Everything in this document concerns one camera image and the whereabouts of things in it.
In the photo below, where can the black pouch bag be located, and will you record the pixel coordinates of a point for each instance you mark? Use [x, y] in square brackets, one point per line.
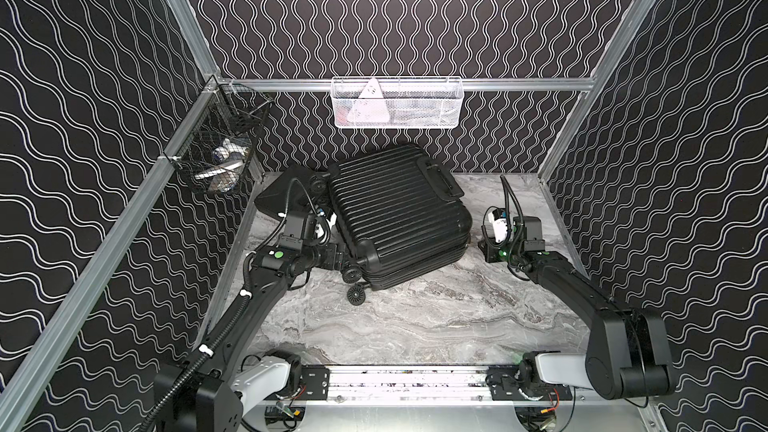
[299, 184]

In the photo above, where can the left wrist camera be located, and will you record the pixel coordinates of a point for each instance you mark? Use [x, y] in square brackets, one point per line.
[299, 230]

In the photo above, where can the silver items in basket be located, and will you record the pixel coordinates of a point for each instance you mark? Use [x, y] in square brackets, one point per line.
[229, 161]

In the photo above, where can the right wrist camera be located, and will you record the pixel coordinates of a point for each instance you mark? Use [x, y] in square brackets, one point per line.
[531, 234]

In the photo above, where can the black hard-shell suitcase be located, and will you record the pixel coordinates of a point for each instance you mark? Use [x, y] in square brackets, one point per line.
[401, 215]

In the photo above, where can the clear plastic wall basket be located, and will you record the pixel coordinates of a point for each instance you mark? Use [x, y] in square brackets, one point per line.
[414, 102]

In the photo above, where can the black wire basket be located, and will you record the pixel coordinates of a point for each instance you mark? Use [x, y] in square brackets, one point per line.
[234, 110]

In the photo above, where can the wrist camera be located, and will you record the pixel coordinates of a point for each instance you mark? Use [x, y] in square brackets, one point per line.
[299, 230]
[531, 234]

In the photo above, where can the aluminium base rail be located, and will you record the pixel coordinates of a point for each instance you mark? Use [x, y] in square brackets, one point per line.
[434, 385]

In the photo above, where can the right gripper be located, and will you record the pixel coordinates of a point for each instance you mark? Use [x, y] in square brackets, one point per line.
[488, 250]

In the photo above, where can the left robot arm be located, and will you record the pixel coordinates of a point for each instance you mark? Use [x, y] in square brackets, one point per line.
[199, 393]

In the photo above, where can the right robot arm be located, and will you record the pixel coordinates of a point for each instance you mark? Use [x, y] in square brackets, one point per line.
[628, 353]

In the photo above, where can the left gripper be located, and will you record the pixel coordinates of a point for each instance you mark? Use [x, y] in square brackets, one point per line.
[335, 255]

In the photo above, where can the white triangular card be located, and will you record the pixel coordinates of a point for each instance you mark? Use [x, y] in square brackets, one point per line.
[370, 107]

